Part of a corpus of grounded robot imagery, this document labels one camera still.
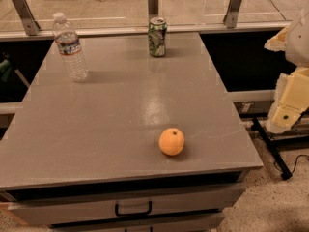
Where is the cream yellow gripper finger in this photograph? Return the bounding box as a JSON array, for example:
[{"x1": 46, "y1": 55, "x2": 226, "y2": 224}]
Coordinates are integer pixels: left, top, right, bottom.
[
  {"x1": 266, "y1": 67, "x2": 309, "y2": 133},
  {"x1": 264, "y1": 26, "x2": 289, "y2": 52}
]

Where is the clear plastic water bottle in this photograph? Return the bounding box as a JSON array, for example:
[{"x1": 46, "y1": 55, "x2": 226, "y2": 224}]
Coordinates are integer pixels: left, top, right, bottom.
[{"x1": 52, "y1": 13, "x2": 88, "y2": 82}]

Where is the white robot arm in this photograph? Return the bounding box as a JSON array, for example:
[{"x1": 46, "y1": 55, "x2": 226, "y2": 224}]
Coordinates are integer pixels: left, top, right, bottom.
[{"x1": 265, "y1": 8, "x2": 309, "y2": 133}]

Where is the black metal stand leg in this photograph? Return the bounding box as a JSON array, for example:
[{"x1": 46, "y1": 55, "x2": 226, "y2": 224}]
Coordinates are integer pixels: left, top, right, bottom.
[{"x1": 251, "y1": 118, "x2": 293, "y2": 180}]

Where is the grey horizontal railing ledge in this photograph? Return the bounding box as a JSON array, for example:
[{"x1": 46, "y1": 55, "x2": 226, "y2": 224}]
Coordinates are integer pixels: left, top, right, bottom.
[{"x1": 0, "y1": 21, "x2": 290, "y2": 42}]

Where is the green soda can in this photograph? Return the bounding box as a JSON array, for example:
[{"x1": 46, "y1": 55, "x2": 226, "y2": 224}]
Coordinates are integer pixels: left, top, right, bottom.
[{"x1": 148, "y1": 17, "x2": 167, "y2": 57}]

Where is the grey cabinet upper drawer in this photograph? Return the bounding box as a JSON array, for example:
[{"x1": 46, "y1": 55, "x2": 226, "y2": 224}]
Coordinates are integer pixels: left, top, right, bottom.
[{"x1": 9, "y1": 183, "x2": 245, "y2": 225}]

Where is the grey cabinet drawer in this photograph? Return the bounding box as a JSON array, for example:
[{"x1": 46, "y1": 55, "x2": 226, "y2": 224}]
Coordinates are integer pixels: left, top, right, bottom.
[
  {"x1": 51, "y1": 213, "x2": 224, "y2": 232},
  {"x1": 9, "y1": 183, "x2": 245, "y2": 225}
]

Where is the orange fruit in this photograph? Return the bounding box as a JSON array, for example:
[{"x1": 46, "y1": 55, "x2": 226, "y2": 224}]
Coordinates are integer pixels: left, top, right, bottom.
[{"x1": 158, "y1": 128, "x2": 184, "y2": 156}]

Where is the grey cabinet lower drawer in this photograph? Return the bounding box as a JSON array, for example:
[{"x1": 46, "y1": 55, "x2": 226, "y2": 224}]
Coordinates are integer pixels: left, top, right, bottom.
[{"x1": 51, "y1": 213, "x2": 224, "y2": 232}]

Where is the green object at left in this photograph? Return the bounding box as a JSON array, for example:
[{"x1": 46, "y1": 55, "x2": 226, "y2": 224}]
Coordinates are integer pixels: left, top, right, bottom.
[{"x1": 0, "y1": 60, "x2": 12, "y2": 82}]

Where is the right metal railing post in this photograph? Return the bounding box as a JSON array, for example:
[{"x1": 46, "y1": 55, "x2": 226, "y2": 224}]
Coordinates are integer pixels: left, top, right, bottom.
[{"x1": 223, "y1": 0, "x2": 242, "y2": 28}]

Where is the metal railing post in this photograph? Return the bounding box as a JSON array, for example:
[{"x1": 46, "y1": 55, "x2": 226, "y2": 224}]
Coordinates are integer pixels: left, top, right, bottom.
[
  {"x1": 223, "y1": 0, "x2": 242, "y2": 28},
  {"x1": 12, "y1": 0, "x2": 41, "y2": 36},
  {"x1": 148, "y1": 0, "x2": 159, "y2": 18}
]

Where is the black floor cable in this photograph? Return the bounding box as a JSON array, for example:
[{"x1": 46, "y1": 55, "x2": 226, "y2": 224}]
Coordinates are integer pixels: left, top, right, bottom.
[{"x1": 273, "y1": 154, "x2": 309, "y2": 176}]

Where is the middle metal railing post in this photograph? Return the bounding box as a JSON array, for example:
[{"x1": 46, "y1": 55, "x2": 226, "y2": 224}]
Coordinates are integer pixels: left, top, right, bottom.
[{"x1": 148, "y1": 0, "x2": 159, "y2": 18}]

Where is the black drawer handle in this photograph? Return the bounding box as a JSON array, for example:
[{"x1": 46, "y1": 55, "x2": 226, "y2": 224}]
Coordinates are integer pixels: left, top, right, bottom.
[{"x1": 114, "y1": 201, "x2": 153, "y2": 218}]

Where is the left metal railing post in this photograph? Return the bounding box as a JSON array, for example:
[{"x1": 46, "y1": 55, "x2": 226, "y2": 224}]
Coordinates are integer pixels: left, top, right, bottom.
[{"x1": 12, "y1": 0, "x2": 41, "y2": 36}]

